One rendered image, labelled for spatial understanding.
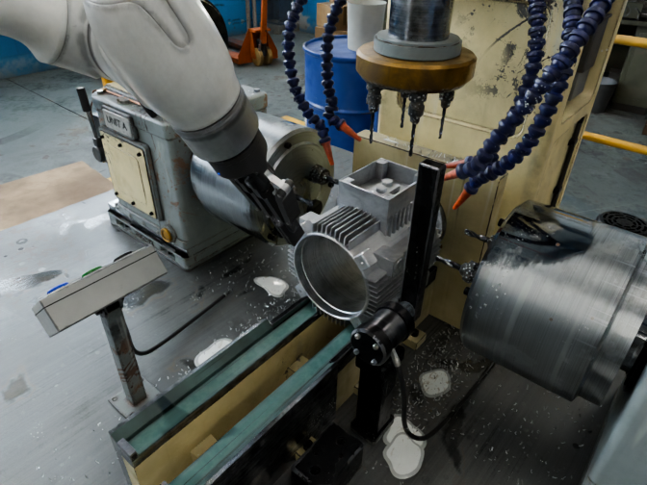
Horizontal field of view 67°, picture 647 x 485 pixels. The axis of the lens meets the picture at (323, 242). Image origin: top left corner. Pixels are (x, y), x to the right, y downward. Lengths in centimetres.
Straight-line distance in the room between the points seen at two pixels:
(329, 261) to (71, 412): 51
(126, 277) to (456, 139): 65
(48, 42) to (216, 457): 52
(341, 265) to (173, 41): 55
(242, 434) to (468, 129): 67
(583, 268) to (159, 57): 54
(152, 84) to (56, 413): 64
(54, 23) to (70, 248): 84
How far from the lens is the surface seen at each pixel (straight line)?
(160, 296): 114
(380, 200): 76
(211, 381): 78
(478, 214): 90
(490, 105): 98
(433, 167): 62
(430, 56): 74
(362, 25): 288
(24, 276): 132
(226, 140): 56
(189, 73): 50
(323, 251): 88
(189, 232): 114
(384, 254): 75
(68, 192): 316
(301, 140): 96
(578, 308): 67
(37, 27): 61
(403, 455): 85
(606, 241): 72
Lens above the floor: 151
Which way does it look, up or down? 34 degrees down
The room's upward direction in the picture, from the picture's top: 1 degrees clockwise
